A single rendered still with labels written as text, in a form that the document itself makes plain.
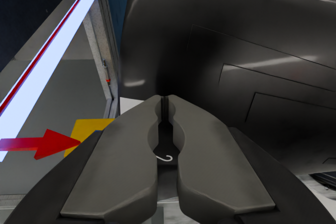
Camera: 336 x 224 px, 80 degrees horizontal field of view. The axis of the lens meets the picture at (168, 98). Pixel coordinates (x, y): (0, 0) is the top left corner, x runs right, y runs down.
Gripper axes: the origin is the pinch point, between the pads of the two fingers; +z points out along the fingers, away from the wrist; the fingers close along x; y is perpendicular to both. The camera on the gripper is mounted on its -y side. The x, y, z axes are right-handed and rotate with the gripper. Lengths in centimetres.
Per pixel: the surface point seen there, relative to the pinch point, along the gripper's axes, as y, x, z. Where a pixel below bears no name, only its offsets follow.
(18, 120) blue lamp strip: 3.4, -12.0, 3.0
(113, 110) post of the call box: 22.4, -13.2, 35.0
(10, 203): 65, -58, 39
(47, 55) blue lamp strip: 0.0, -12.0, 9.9
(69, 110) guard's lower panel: 52, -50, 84
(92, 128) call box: 19.3, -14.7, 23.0
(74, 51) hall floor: 33, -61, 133
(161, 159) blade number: 7.0, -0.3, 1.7
